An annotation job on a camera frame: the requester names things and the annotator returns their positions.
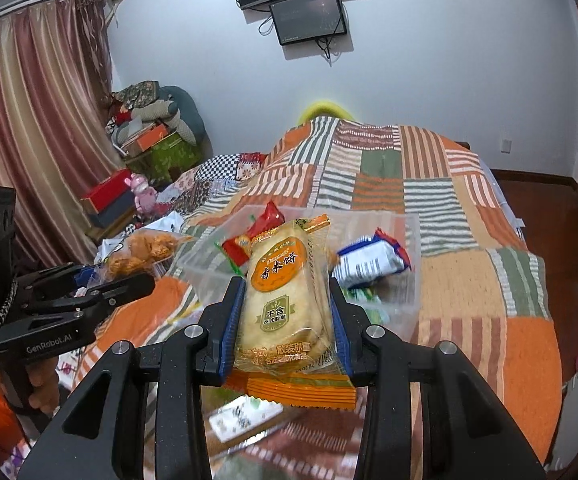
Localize dark grey box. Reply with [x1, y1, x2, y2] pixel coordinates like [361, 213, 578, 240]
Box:
[89, 205, 138, 232]

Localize orange box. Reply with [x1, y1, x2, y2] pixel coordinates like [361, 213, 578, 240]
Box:
[120, 122, 171, 157]

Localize long brown biscuit packet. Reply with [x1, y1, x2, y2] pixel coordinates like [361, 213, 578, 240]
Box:
[206, 395, 286, 444]

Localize pink toy figure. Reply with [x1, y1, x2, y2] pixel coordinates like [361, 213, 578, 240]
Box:
[130, 172, 160, 216]

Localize yellow hoop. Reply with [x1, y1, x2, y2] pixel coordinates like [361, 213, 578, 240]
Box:
[294, 101, 353, 124]

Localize green snack packet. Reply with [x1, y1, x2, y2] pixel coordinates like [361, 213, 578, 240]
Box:
[344, 285, 396, 327]

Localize orange striped patchwork blanket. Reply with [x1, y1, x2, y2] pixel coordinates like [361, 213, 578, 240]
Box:
[59, 115, 565, 480]

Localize patterned dark cloth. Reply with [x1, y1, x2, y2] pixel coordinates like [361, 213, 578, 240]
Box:
[111, 81, 163, 111]

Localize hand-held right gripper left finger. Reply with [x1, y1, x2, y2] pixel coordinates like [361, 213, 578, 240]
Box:
[16, 275, 248, 480]

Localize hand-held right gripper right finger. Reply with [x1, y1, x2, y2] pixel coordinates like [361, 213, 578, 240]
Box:
[326, 276, 547, 480]

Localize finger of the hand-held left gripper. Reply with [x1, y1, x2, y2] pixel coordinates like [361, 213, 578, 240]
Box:
[23, 273, 157, 322]
[16, 262, 100, 302]

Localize red box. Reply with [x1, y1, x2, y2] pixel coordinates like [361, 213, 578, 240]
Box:
[80, 169, 135, 214]

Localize person's left hand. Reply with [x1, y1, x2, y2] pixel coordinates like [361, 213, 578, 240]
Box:
[26, 356, 66, 417]

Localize grey plush toy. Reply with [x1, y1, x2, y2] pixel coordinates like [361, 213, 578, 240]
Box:
[111, 100, 196, 146]

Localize black monitor cable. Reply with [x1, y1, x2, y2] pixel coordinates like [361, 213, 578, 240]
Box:
[316, 37, 343, 66]

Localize checkered floral patchwork quilt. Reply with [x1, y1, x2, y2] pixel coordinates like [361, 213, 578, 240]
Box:
[134, 152, 270, 227]

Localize blue white snack packet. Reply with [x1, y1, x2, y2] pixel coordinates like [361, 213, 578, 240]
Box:
[336, 227, 414, 291]

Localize clear bag of orange fried snacks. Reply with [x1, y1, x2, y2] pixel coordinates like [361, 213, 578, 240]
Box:
[94, 227, 196, 282]

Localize small black wall monitor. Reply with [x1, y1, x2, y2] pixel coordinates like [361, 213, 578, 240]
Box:
[268, 0, 348, 47]

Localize striped brown curtain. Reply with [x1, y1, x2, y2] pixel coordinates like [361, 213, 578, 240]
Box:
[0, 0, 126, 267]

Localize red snack packet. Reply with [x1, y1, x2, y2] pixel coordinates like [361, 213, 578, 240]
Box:
[221, 201, 286, 275]

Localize orange rice cracker packet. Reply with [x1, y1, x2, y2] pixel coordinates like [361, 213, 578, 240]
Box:
[221, 214, 358, 412]

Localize clear plastic container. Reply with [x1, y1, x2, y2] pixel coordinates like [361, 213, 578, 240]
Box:
[176, 205, 422, 357]

